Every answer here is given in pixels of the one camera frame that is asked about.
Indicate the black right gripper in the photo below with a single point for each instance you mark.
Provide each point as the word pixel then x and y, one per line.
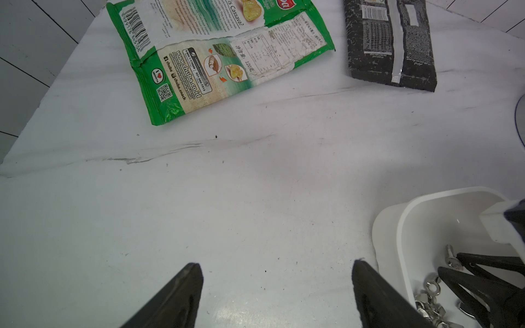
pixel 493 303

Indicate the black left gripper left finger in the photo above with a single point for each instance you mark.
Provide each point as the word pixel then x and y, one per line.
pixel 176 304

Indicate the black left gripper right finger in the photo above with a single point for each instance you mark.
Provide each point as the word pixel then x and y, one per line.
pixel 379 304

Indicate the white plastic storage box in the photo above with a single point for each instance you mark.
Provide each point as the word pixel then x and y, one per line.
pixel 410 245

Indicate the green chips bag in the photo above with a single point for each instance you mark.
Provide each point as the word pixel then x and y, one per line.
pixel 188 55

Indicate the black snack packet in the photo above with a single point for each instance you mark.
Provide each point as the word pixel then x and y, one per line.
pixel 389 42

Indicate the silver wing nut in box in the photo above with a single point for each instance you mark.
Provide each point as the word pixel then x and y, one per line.
pixel 432 286
pixel 427 307
pixel 451 260

